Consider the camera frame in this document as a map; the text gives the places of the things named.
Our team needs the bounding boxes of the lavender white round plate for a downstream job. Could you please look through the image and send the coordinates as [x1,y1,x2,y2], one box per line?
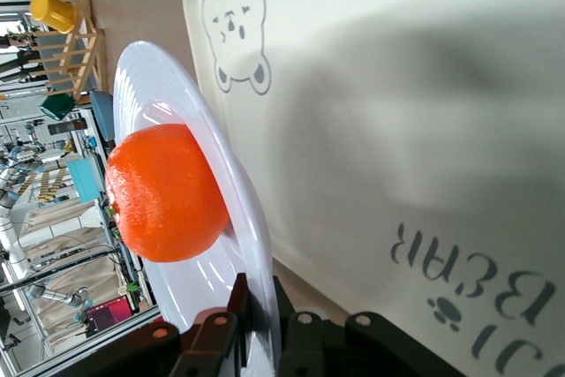
[112,40,283,377]

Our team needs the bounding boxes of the red screen monitor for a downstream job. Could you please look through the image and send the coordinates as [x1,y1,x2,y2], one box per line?
[84,298,134,330]

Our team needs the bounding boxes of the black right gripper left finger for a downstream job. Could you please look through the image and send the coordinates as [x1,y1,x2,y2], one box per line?
[86,273,266,377]

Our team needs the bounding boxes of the orange fruit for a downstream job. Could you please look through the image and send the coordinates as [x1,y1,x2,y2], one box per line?
[104,123,230,263]

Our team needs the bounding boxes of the yellow mug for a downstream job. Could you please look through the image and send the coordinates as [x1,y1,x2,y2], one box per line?
[29,0,79,34]

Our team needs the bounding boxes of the wooden mug rack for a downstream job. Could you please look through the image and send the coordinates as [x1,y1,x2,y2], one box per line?
[19,0,109,103]

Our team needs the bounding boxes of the cream tray with bear print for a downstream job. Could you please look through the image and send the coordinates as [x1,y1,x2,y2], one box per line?
[182,0,565,377]

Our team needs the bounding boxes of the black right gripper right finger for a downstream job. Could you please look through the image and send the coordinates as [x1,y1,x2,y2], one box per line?
[271,275,464,377]

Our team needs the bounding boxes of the teal box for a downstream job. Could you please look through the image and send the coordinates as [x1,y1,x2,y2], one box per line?
[66,158,108,204]

